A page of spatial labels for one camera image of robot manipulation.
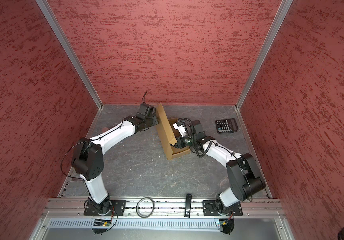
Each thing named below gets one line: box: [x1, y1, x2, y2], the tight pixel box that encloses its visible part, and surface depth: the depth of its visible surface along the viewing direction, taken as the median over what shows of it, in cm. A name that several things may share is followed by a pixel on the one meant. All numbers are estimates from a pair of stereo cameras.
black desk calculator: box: [215, 118, 238, 134], surface depth 108 cm
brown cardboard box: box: [156, 102, 191, 161], surface depth 82 cm
